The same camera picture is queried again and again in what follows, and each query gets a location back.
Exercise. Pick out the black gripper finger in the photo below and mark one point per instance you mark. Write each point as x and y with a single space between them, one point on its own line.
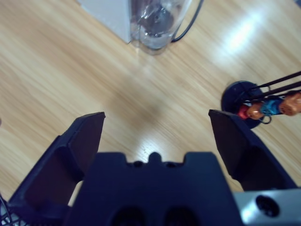
58 164
254 160

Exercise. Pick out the orange coffee capsule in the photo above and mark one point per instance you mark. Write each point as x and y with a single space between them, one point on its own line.
291 104
255 113

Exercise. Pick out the red coffee capsule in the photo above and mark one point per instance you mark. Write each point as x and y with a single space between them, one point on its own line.
242 112

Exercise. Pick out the teal coffee capsule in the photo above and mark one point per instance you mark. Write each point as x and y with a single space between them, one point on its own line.
271 107

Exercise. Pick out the white capsule coffee machine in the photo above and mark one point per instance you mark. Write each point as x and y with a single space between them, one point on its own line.
110 16

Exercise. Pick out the black capsule holder stand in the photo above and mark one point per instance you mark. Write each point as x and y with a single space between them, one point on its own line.
231 96

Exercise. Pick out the clear water tank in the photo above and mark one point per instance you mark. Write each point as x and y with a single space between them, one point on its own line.
155 30

